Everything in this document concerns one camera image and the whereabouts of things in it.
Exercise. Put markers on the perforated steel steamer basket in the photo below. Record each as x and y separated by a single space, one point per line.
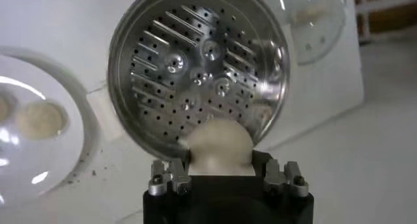
195 82

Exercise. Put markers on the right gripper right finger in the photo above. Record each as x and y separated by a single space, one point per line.
286 181

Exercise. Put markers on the white side table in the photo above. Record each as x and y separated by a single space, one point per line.
384 0

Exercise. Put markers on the large white plate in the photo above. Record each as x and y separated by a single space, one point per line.
32 166

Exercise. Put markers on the white steamed baozi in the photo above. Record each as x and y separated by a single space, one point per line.
221 144
40 119

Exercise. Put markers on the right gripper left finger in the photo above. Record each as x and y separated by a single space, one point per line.
164 181

